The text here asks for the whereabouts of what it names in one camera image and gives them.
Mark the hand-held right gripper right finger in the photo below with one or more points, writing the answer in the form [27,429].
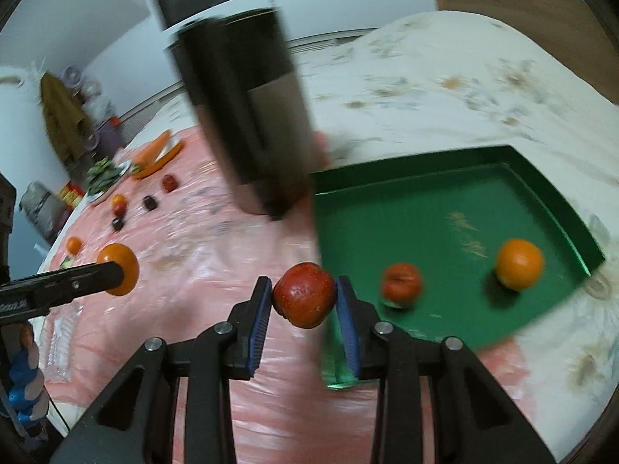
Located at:
[348,331]

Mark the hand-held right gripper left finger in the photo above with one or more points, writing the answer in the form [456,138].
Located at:
[261,321]

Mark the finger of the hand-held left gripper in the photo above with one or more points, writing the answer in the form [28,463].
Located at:
[72,283]

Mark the red apple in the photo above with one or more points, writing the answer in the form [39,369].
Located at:
[401,286]
[169,182]
[304,295]

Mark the large orange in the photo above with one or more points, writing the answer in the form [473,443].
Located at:
[121,254]
[520,263]

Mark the dark plum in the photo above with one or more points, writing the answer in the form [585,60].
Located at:
[117,224]
[150,202]

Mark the green tray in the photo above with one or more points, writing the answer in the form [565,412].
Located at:
[435,232]

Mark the person's left hand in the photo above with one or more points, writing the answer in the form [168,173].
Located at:
[30,348]

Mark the small orange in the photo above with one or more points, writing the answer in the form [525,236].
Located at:
[73,245]
[118,199]

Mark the clear plastic tray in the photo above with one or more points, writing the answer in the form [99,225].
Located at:
[60,348]

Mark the grey bag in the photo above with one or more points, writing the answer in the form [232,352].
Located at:
[41,208]

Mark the pink plastic tablecloth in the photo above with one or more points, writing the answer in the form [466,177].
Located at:
[217,251]

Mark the red and yellow boxes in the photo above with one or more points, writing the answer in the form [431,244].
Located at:
[72,196]

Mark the white plate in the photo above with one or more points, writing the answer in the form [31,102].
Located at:
[96,196]

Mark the purple container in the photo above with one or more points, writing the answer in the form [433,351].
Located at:
[109,142]

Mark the carrot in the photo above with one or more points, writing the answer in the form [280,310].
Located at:
[152,151]
[162,160]

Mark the brown jacket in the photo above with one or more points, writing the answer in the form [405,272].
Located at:
[60,116]

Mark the floral blanket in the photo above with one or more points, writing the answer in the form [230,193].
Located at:
[435,82]

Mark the brown wooden board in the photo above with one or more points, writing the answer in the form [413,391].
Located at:
[532,14]

